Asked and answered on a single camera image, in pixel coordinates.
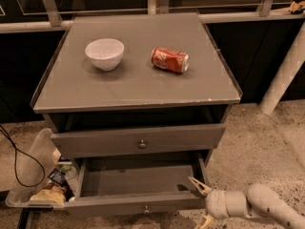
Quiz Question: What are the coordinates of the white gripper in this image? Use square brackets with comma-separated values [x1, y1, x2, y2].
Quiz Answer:
[189, 177, 229, 229]

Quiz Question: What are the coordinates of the grey drawer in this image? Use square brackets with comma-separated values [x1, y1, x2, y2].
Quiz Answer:
[51, 124, 225, 158]
[65, 152, 206, 217]

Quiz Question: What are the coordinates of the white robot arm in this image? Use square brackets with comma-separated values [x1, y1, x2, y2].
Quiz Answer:
[189, 177, 305, 229]

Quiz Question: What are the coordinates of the grey drawer cabinet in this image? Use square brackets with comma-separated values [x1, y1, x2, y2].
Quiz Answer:
[30, 12, 244, 202]

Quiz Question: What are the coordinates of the grey top drawer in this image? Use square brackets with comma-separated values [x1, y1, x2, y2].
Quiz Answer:
[51, 124, 225, 158]

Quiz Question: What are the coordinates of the white diagonal pole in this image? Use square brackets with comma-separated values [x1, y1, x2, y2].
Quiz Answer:
[258, 22, 305, 115]

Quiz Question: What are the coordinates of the dark snack packet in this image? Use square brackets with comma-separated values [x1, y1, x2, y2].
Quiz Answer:
[48, 168, 66, 186]

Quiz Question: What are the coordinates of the yellow chip bag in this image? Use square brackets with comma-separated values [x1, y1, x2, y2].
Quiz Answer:
[30, 183, 66, 204]

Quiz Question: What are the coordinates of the clear plastic bin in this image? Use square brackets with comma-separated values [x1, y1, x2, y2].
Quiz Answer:
[6, 128, 79, 210]

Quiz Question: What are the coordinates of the red soda can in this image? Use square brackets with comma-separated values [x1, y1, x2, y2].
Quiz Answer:
[151, 47, 190, 73]

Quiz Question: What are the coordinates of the white ceramic bowl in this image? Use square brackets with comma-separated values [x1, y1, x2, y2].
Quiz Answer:
[85, 38, 125, 71]

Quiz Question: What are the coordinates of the metal railing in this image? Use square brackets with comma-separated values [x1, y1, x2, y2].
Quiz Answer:
[0, 0, 305, 33]

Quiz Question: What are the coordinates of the crumpled brown paper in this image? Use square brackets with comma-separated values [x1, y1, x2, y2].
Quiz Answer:
[289, 1, 305, 14]

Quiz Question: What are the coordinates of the black cable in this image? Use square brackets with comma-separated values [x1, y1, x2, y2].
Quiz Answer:
[0, 124, 46, 188]

